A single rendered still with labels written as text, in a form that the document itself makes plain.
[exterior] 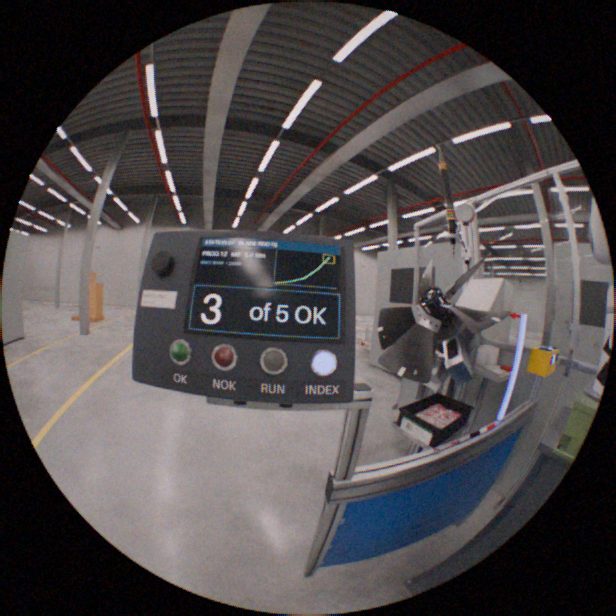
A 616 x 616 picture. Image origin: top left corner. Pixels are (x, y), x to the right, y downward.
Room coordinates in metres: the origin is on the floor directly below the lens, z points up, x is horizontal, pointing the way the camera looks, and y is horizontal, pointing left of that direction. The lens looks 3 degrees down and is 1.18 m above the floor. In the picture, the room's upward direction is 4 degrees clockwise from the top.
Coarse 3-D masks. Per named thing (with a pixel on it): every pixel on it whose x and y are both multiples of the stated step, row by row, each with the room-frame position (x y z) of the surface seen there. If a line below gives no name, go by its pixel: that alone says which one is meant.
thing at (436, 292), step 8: (432, 288) 0.83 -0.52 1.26; (440, 288) 0.78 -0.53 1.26; (424, 296) 0.84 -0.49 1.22; (432, 296) 0.80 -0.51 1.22; (440, 296) 0.76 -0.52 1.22; (424, 304) 0.79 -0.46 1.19; (432, 304) 0.76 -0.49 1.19; (440, 304) 0.76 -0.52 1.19; (448, 304) 0.77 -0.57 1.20; (432, 312) 0.78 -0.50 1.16; (440, 312) 0.77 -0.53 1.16; (448, 312) 0.78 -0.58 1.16; (440, 320) 0.79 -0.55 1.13; (448, 320) 0.76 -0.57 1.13
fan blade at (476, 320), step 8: (456, 312) 0.62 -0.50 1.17; (464, 312) 0.60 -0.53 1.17; (472, 312) 0.58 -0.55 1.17; (480, 312) 0.57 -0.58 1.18; (488, 312) 0.56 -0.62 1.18; (496, 312) 0.54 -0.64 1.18; (504, 312) 0.51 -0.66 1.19; (464, 320) 0.55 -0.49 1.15; (472, 320) 0.54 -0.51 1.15; (480, 320) 0.52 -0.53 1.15; (488, 320) 0.50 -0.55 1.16; (472, 328) 0.50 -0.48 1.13; (480, 328) 0.48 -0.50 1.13
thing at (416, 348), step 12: (420, 324) 0.78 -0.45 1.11; (408, 336) 0.77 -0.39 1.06; (420, 336) 0.75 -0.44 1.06; (432, 336) 0.74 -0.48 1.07; (396, 348) 0.76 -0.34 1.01; (408, 348) 0.74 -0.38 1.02; (420, 348) 0.72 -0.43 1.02; (432, 348) 0.71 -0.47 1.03; (384, 360) 0.76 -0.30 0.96; (396, 360) 0.73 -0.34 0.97; (408, 360) 0.71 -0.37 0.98; (420, 360) 0.69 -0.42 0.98; (432, 360) 0.67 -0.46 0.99; (396, 372) 0.70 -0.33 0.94; (408, 372) 0.68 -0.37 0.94; (420, 372) 0.66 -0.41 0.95
